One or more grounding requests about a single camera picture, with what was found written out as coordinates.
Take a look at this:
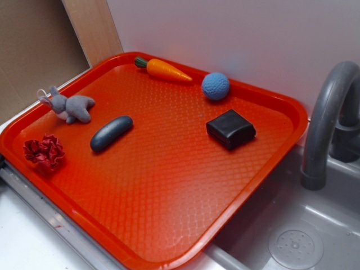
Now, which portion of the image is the grey plastic faucet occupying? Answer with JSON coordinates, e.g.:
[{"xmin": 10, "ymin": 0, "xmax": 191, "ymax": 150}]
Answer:
[{"xmin": 301, "ymin": 61, "xmax": 359, "ymax": 190}]

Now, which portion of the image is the red crumpled fabric flower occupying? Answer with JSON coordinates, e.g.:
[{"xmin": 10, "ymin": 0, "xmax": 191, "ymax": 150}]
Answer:
[{"xmin": 22, "ymin": 134, "xmax": 65, "ymax": 173}]

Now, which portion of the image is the orange toy carrot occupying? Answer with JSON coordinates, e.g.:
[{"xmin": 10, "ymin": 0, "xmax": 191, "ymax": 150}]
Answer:
[{"xmin": 134, "ymin": 56, "xmax": 192, "ymax": 83}]

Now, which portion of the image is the grey plush bunny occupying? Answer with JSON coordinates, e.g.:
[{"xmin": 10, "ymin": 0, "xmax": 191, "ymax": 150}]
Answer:
[{"xmin": 37, "ymin": 86, "xmax": 95, "ymax": 124}]

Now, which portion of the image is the wooden corner post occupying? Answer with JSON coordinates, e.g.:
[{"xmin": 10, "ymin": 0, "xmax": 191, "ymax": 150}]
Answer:
[{"xmin": 62, "ymin": 0, "xmax": 123, "ymax": 67}]

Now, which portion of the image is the blue textured ball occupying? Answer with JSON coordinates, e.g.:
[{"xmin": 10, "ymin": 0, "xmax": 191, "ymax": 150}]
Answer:
[{"xmin": 201, "ymin": 73, "xmax": 230, "ymax": 101}]

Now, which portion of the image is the orange plastic tray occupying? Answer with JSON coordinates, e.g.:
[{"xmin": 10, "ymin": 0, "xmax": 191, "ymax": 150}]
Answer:
[{"xmin": 1, "ymin": 52, "xmax": 308, "ymax": 269}]

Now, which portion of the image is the black square block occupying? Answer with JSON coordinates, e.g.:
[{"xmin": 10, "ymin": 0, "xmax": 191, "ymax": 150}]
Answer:
[{"xmin": 206, "ymin": 109, "xmax": 257, "ymax": 150}]

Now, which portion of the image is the grey plastic sink basin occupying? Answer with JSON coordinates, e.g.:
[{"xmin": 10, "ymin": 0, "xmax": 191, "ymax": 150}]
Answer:
[{"xmin": 205, "ymin": 147, "xmax": 359, "ymax": 269}]

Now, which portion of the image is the dark grey oblong toy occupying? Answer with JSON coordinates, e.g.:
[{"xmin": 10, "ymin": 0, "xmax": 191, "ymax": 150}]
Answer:
[{"xmin": 90, "ymin": 115, "xmax": 133, "ymax": 152}]

